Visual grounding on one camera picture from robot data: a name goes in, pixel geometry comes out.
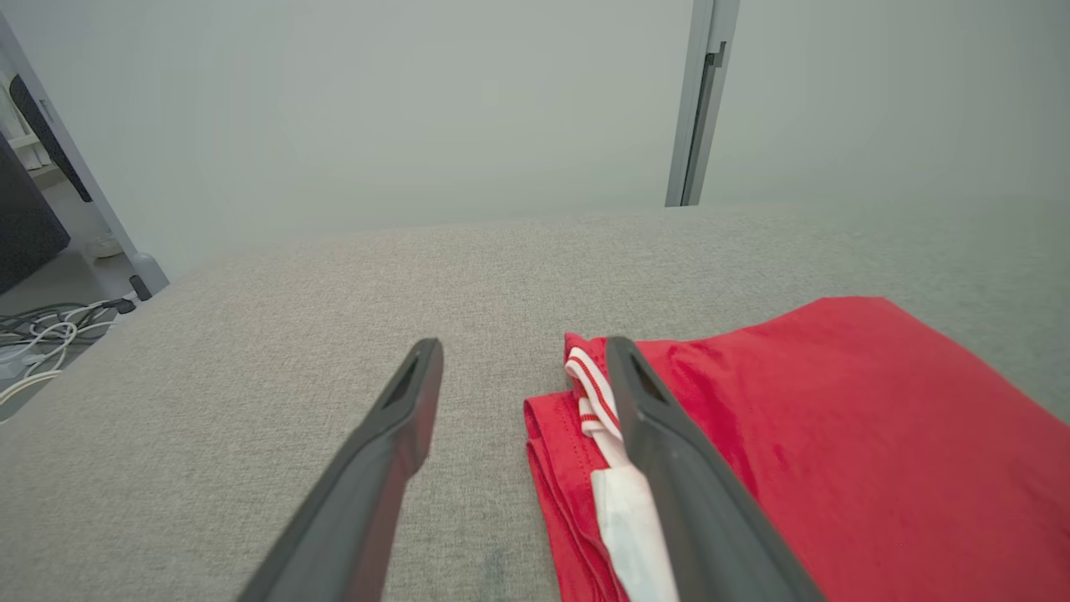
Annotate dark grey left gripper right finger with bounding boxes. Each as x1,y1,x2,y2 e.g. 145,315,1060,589
605,337,824,602

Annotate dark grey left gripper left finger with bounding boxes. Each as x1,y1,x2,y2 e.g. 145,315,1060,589
238,338,444,602

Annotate black cable with plug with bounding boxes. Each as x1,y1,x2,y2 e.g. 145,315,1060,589
0,297,137,337

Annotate white cable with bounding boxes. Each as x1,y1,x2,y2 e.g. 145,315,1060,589
0,303,126,404

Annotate black elongated pad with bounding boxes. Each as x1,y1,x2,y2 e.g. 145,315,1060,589
9,74,94,203

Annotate grey slanted frame post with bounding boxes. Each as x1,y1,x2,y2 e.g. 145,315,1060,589
0,13,170,295

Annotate light grey fabric sofa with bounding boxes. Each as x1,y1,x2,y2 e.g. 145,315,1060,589
0,196,1070,602

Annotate red and white garment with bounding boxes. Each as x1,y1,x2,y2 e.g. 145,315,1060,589
524,296,1070,602

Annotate aluminium frame post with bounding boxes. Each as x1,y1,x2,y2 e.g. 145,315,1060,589
665,0,741,207

